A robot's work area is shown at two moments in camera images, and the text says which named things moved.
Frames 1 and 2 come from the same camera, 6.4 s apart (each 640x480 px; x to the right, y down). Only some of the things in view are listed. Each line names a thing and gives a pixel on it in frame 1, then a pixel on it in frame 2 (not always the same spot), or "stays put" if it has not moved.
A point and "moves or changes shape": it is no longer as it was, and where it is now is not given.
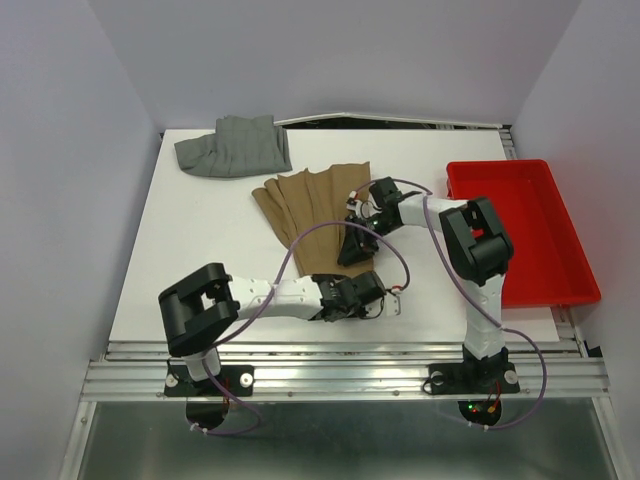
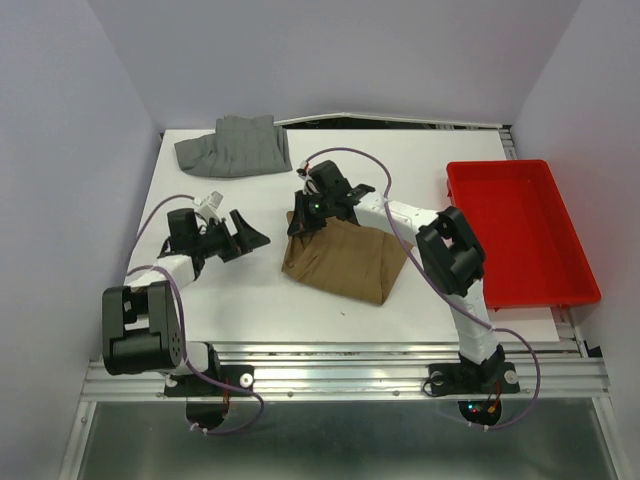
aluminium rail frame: (551, 371) stays put
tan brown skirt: (293, 202) moves or changes shape
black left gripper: (358, 313) to (247, 237)
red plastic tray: (549, 264) stays put
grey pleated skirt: (240, 147) stays put
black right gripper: (356, 246) to (301, 223)
